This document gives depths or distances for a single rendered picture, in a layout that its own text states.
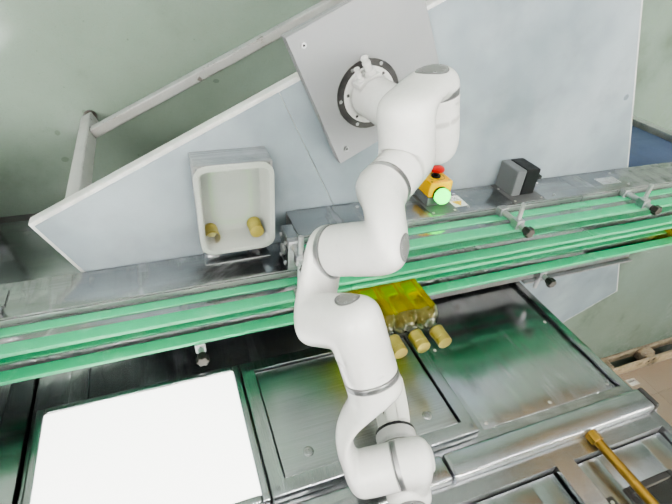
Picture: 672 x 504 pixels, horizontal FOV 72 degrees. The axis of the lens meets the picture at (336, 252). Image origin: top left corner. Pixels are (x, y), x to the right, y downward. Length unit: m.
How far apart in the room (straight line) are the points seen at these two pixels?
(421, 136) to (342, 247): 0.22
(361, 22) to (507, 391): 0.93
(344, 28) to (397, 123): 0.38
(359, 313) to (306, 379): 0.54
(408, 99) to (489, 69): 0.59
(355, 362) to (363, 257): 0.15
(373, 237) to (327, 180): 0.58
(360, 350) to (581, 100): 1.13
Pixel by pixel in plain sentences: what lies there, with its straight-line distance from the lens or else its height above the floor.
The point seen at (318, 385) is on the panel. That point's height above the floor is 1.09.
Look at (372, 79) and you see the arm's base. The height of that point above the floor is 0.82.
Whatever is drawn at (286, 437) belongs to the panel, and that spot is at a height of 1.20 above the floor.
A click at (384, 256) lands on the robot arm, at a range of 0.64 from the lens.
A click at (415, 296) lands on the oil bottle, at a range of 1.16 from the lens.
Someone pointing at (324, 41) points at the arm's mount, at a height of 0.78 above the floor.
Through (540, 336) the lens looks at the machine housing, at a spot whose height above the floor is 1.10.
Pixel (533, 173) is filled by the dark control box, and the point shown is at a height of 0.83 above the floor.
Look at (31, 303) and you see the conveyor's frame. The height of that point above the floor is 0.84.
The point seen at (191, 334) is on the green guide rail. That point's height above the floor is 0.94.
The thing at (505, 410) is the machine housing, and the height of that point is 1.27.
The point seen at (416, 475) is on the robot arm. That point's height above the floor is 1.46.
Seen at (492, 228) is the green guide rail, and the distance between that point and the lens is 1.29.
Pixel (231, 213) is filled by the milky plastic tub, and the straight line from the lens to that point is 1.15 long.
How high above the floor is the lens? 1.75
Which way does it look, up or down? 49 degrees down
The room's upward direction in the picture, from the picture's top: 148 degrees clockwise
